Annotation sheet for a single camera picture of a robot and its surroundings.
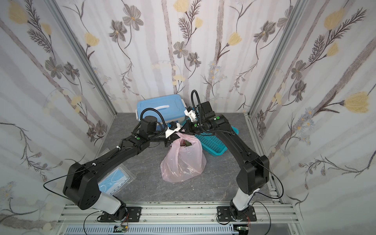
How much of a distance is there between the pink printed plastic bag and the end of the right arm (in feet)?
0.23

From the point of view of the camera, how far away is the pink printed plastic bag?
78cm

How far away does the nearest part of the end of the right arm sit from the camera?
58cm
